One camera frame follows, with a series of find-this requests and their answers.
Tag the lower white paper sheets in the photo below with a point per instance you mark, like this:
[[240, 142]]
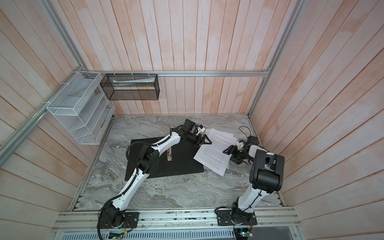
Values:
[[222, 133]]

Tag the aluminium frame bar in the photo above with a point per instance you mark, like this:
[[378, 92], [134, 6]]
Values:
[[283, 39], [20, 135], [193, 73]]

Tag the aluminium front rail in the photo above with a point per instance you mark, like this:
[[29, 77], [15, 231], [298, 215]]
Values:
[[171, 219]]

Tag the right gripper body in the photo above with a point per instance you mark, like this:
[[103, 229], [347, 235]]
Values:
[[238, 155]]

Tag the printed paper sheet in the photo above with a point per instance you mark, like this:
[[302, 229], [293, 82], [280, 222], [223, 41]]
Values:
[[214, 153]]

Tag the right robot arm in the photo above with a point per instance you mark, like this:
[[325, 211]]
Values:
[[266, 176]]

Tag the white wire mesh shelf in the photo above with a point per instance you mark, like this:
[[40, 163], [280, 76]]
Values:
[[84, 113]]

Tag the aluminium frame bar left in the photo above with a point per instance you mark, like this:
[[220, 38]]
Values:
[[20, 135]]

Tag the papers in black basket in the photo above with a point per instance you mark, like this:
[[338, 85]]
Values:
[[134, 82]]

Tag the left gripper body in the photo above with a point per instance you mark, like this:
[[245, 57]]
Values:
[[194, 138]]

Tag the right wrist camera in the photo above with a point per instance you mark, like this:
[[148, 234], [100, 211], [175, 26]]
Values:
[[240, 145]]

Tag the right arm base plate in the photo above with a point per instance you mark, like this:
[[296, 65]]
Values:
[[226, 217]]

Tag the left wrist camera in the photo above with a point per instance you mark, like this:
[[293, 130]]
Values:
[[199, 129]]

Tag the black mesh basket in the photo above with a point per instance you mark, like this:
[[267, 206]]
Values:
[[126, 87]]

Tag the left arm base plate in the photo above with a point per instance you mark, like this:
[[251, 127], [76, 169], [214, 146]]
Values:
[[118, 220]]

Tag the aluminium frame bar right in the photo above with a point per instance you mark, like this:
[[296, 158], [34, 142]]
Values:
[[283, 39]]

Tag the aluminium frame bar back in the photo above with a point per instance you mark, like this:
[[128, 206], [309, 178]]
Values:
[[193, 73]]

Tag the blue folder black inside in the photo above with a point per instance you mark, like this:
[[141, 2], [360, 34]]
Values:
[[182, 162]]

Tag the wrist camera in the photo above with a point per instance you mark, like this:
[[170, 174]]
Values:
[[240, 145], [199, 129]]

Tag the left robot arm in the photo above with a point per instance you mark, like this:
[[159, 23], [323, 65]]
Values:
[[112, 212]]

